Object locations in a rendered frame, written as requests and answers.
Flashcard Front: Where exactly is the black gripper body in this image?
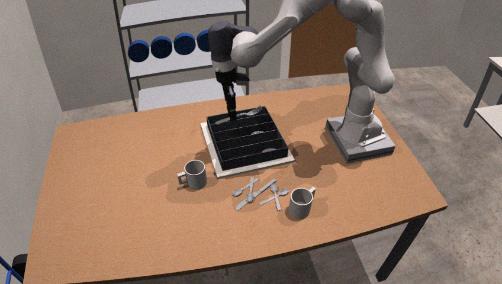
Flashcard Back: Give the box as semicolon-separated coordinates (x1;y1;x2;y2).
215;68;236;93

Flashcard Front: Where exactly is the grey mug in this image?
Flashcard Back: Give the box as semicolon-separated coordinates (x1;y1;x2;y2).
289;187;316;219
177;160;207;189

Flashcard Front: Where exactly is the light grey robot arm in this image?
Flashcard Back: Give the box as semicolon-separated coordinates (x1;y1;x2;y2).
208;0;395;147

